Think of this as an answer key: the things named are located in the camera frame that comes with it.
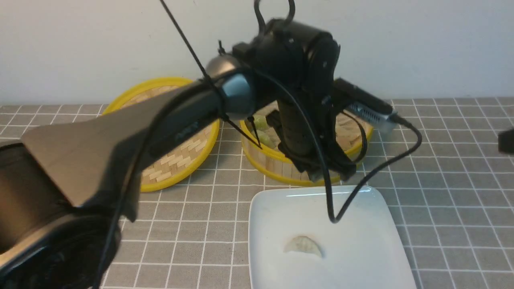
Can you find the pale dumpling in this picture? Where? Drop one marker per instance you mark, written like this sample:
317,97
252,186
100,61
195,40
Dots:
303,244

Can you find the white square plate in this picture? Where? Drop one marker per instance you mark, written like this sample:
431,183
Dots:
362,251

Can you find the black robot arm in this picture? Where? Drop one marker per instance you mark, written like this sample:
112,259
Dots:
65,186

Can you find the grey checked tablecloth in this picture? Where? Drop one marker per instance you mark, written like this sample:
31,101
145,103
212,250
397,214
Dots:
451,201

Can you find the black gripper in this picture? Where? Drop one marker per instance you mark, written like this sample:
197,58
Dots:
296,141

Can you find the green dumpling far left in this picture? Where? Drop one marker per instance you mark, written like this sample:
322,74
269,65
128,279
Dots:
260,122

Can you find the green dumpling front left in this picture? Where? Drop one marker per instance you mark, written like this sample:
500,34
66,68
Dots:
266,140

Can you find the green dumpling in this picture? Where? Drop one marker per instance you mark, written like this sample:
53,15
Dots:
260,122
266,140

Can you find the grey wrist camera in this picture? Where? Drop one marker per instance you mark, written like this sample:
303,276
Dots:
364,105

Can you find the yellow-rimmed bamboo steamer basket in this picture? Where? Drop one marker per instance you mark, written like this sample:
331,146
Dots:
275,165

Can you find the yellow-rimmed bamboo steamer lid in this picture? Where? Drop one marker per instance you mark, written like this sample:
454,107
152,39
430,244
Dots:
181,162

